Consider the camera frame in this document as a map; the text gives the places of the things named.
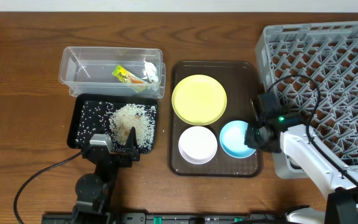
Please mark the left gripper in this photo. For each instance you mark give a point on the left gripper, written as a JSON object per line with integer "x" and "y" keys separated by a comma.
{"x": 117, "y": 156}

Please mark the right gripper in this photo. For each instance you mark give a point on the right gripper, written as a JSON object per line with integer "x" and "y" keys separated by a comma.
{"x": 257, "y": 137}

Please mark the blue bowl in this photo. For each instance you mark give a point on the blue bowl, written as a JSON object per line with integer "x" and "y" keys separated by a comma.
{"x": 232, "y": 138}

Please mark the food scraps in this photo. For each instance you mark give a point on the food scraps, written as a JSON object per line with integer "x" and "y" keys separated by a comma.
{"x": 116, "y": 120}

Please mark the white bowl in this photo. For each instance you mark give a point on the white bowl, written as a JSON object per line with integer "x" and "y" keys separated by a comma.
{"x": 197, "y": 145}

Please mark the yellow plate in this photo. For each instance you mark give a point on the yellow plate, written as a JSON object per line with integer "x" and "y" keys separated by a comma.
{"x": 199, "y": 100}

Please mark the green snack wrapper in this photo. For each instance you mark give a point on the green snack wrapper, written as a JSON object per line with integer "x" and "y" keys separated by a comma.
{"x": 124, "y": 76}

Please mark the white tissue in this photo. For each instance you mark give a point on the white tissue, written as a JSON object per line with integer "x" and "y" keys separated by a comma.
{"x": 151, "y": 72}

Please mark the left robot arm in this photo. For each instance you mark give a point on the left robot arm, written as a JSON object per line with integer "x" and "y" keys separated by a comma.
{"x": 94, "y": 190}

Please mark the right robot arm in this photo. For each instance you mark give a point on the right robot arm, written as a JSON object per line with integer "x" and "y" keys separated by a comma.
{"x": 337, "y": 182}

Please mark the grey dishwasher rack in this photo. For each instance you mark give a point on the grey dishwasher rack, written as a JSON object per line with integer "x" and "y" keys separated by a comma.
{"x": 313, "y": 70}

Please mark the black plastic bin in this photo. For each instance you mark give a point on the black plastic bin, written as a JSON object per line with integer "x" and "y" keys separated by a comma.
{"x": 103, "y": 98}

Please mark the brown plastic tray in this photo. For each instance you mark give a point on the brown plastic tray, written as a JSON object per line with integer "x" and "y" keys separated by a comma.
{"x": 239, "y": 79}

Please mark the clear plastic bin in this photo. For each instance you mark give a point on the clear plastic bin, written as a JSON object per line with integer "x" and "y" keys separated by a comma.
{"x": 89, "y": 70}

